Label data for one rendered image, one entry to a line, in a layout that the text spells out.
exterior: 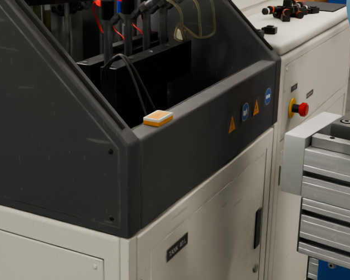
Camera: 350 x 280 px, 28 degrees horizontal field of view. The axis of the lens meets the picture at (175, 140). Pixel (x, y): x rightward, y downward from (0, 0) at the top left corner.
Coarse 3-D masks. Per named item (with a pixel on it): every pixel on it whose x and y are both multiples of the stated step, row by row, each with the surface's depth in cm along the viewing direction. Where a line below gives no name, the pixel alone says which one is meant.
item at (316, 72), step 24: (240, 0) 196; (264, 0) 211; (336, 24) 206; (312, 48) 185; (336, 48) 208; (288, 72) 170; (312, 72) 189; (336, 72) 213; (288, 96) 174; (312, 96) 193; (336, 96) 218; (288, 120) 177; (288, 216) 193; (288, 240) 197; (288, 264) 202
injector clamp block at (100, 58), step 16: (160, 48) 157; (176, 48) 160; (80, 64) 142; (96, 64) 143; (112, 64) 142; (144, 64) 148; (160, 64) 155; (176, 64) 162; (96, 80) 144; (112, 80) 140; (128, 80) 144; (144, 80) 150; (160, 80) 156; (112, 96) 141; (128, 96) 145; (144, 96) 152; (160, 96) 157; (128, 112) 155
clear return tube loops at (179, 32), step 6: (168, 0) 147; (210, 0) 159; (198, 6) 153; (180, 12) 147; (198, 12) 154; (198, 18) 154; (180, 24) 164; (198, 24) 155; (174, 30) 159; (180, 30) 164; (186, 30) 163; (174, 36) 155; (180, 36) 165; (198, 36) 157; (204, 36) 162; (210, 36) 163
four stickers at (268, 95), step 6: (270, 90) 160; (270, 96) 160; (246, 102) 147; (258, 102) 154; (264, 102) 158; (270, 102) 161; (246, 108) 148; (258, 108) 155; (234, 114) 142; (246, 114) 148; (228, 120) 140; (234, 120) 143; (228, 126) 140; (234, 126) 143; (228, 132) 141
